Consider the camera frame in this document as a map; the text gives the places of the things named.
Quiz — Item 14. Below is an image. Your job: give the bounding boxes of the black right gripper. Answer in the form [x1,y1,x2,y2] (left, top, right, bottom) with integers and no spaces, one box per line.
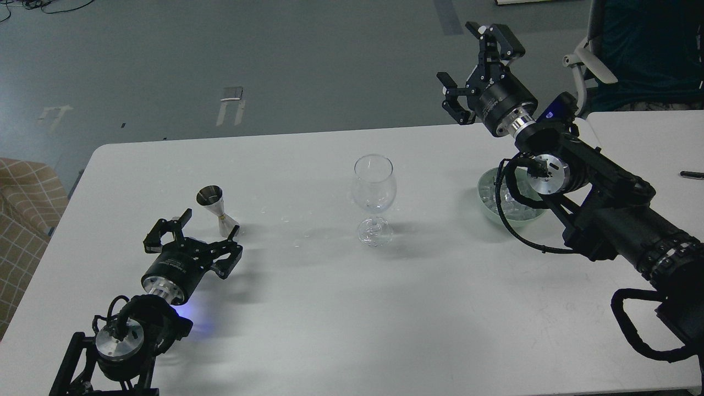
[437,22,537,138]

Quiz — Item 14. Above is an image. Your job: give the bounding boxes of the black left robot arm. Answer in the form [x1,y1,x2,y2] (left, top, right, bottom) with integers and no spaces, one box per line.
[49,210,243,395]

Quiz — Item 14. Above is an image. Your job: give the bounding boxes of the steel double jigger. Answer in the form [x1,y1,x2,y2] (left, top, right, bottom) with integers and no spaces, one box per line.
[196,185,241,237]

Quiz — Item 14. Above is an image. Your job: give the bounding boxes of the green bowl of ice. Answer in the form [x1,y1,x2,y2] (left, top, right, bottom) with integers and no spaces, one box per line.
[477,167,547,228]

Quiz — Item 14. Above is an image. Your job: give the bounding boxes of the clear wine glass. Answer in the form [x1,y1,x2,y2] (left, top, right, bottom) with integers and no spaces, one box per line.
[351,153,397,246]

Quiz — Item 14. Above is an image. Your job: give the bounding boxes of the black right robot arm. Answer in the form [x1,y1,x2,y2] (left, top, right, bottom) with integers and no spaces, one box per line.
[437,21,703,362]

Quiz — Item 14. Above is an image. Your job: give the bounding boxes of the grey white office chair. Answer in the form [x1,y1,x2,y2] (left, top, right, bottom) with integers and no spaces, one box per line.
[562,0,704,118]

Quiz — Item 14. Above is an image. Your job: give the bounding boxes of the black pen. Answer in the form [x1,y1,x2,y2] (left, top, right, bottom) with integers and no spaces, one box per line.
[679,170,704,180]

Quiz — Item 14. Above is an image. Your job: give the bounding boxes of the black floor cables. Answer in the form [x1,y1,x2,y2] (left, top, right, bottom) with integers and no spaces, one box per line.
[0,0,95,23]

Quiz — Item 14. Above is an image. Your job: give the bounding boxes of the person in teal sweater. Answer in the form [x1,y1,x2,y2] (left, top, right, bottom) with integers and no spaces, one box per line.
[586,0,704,112]

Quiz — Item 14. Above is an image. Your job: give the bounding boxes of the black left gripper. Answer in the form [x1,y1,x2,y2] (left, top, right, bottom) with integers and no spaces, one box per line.
[141,208,244,306]

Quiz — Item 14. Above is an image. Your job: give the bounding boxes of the beige checkered sofa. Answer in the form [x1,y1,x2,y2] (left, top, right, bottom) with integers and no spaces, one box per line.
[1,158,68,336]

